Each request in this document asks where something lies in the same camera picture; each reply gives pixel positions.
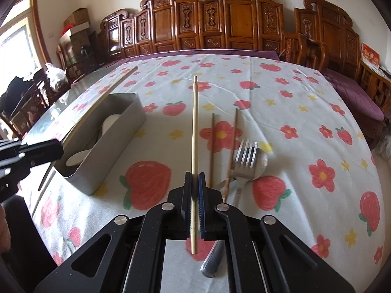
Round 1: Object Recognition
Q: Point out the wooden chair by boxes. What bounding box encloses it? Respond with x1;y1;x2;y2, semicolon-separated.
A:
56;44;77;74

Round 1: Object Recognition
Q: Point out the carved wooden armchair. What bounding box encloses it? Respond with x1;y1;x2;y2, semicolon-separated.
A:
282;0;391;129

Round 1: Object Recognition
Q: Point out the black upright object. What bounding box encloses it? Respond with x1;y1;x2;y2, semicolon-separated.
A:
80;45;94;68

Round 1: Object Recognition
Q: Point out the black cloth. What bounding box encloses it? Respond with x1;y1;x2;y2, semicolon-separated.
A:
0;76;40;107

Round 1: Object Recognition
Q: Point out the wooden dining chair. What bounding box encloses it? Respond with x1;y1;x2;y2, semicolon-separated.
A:
11;70;71;129

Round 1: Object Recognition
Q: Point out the metal tin box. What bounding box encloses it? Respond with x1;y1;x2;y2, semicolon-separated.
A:
52;92;146;196

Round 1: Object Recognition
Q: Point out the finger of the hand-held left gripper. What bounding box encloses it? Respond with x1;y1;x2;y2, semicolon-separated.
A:
0;139;22;155
20;139;65;167

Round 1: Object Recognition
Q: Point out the grey furry object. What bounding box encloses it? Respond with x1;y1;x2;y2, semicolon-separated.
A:
371;134;391;159

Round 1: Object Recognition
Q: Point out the small beige spoon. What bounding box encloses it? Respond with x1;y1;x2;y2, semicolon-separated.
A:
65;148;94;168

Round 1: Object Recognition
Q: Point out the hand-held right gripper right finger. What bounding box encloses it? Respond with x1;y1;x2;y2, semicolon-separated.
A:
198;172;356;293

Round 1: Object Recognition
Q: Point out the strawberry print tablecloth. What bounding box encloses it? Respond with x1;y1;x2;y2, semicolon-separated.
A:
23;53;385;293

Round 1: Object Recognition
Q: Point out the carved wooden sofa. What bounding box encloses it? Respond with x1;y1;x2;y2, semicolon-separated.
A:
99;0;301;64

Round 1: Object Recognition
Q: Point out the white box with red decoration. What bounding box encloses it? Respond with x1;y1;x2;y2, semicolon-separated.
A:
59;24;90;42

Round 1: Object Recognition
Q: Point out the wooden door frame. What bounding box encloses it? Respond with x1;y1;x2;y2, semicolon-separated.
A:
0;0;52;68

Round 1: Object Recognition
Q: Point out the clear plastic bag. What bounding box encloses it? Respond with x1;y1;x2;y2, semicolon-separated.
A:
45;63;68;90

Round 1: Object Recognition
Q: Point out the silver metal fork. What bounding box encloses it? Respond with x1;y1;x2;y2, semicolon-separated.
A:
214;147;269;190

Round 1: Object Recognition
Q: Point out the person's left hand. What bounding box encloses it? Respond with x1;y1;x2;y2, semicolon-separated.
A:
0;203;12;252

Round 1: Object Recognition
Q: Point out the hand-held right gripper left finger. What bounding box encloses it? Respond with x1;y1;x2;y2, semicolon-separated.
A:
33;171;194;293

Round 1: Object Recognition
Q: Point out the purple armchair cushion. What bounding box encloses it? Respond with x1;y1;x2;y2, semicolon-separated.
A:
324;69;385;121

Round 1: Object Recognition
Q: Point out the brown cardboard box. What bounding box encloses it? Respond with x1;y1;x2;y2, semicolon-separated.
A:
64;8;90;28

